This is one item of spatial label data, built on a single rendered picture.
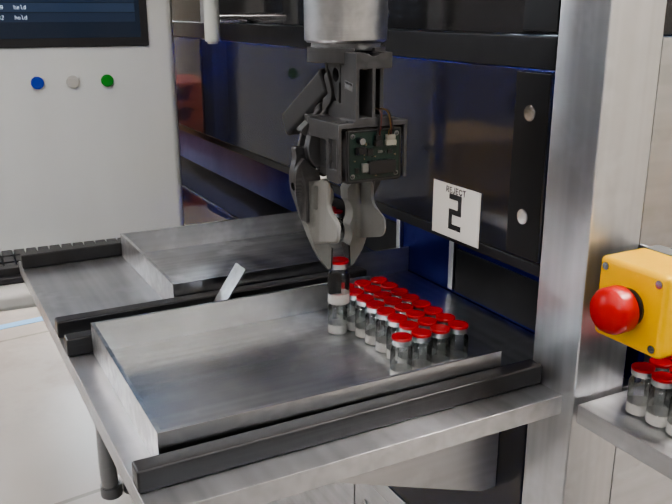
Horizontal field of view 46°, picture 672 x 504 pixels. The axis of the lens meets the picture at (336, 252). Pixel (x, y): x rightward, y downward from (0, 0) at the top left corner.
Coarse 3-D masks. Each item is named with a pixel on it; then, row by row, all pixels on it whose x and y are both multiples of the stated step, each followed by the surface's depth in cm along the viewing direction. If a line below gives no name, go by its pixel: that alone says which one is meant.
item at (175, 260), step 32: (192, 224) 123; (224, 224) 125; (256, 224) 128; (288, 224) 130; (128, 256) 115; (160, 256) 118; (192, 256) 118; (224, 256) 118; (256, 256) 118; (288, 256) 118; (384, 256) 110; (160, 288) 102; (192, 288) 97
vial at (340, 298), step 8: (328, 272) 79; (336, 272) 79; (344, 272) 79; (328, 280) 79; (336, 280) 79; (344, 280) 79; (328, 288) 80; (336, 288) 79; (344, 288) 79; (328, 296) 80; (336, 296) 79; (344, 296) 79; (336, 304) 79; (344, 304) 79
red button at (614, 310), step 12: (600, 288) 66; (612, 288) 65; (624, 288) 65; (600, 300) 65; (612, 300) 64; (624, 300) 64; (636, 300) 64; (600, 312) 65; (612, 312) 64; (624, 312) 64; (636, 312) 64; (600, 324) 65; (612, 324) 64; (624, 324) 64; (636, 324) 65
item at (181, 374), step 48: (96, 336) 82; (144, 336) 87; (192, 336) 89; (240, 336) 89; (288, 336) 89; (336, 336) 89; (144, 384) 78; (192, 384) 78; (240, 384) 78; (288, 384) 78; (336, 384) 78; (384, 384) 72; (144, 432) 67; (192, 432) 64; (240, 432) 66
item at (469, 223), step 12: (444, 192) 88; (456, 192) 86; (468, 192) 84; (444, 204) 88; (456, 204) 86; (468, 204) 85; (480, 204) 83; (432, 216) 91; (444, 216) 89; (456, 216) 87; (468, 216) 85; (432, 228) 91; (444, 228) 89; (468, 228) 85; (468, 240) 85
